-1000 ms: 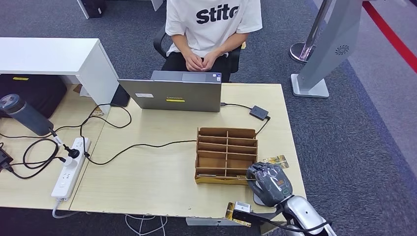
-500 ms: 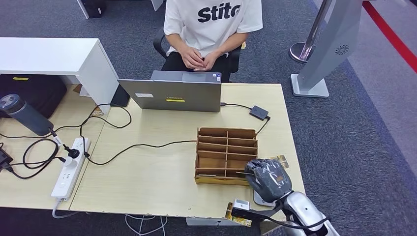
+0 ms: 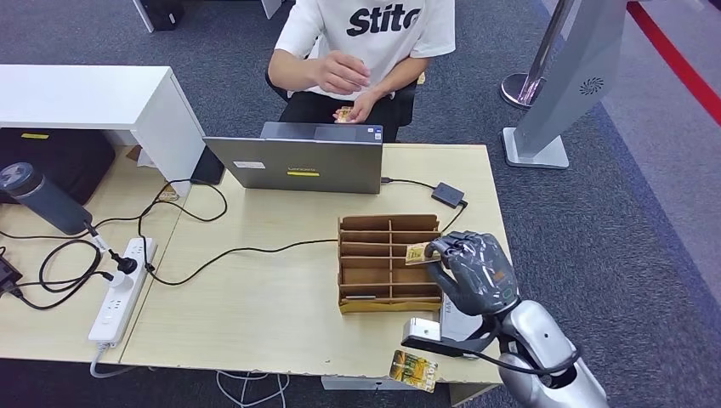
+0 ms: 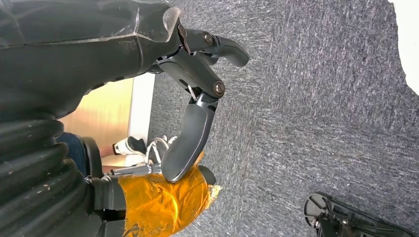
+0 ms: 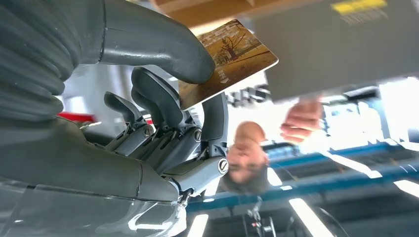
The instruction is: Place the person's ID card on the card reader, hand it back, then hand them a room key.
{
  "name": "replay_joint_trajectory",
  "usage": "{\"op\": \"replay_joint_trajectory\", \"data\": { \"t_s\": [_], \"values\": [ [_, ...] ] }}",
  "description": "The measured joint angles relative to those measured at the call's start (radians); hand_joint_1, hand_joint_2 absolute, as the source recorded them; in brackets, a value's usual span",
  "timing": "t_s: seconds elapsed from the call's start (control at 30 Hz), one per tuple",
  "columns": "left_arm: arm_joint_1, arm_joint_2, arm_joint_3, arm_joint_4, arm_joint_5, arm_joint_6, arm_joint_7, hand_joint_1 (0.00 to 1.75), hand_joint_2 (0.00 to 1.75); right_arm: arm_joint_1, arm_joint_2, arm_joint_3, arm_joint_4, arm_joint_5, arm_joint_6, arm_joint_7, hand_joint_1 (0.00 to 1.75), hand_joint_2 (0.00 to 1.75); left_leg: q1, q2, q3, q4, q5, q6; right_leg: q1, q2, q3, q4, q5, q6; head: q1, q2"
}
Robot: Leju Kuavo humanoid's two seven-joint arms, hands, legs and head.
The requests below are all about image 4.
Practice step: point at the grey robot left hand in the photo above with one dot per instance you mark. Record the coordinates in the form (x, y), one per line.
(72, 49)

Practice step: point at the person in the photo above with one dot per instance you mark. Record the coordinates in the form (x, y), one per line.
(73, 152)

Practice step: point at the light wood desk panel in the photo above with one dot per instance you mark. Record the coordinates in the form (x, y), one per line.
(104, 111)

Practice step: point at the white desk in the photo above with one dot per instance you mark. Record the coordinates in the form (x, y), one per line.
(142, 104)

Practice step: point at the white and black shoe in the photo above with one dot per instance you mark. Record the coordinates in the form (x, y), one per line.
(131, 146)

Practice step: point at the orange taped robot left leg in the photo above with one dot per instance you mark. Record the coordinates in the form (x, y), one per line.
(157, 202)

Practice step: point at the black robot left foot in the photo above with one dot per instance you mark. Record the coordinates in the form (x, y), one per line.
(347, 222)

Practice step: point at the bright white panel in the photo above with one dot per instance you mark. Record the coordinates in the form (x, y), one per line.
(410, 39)

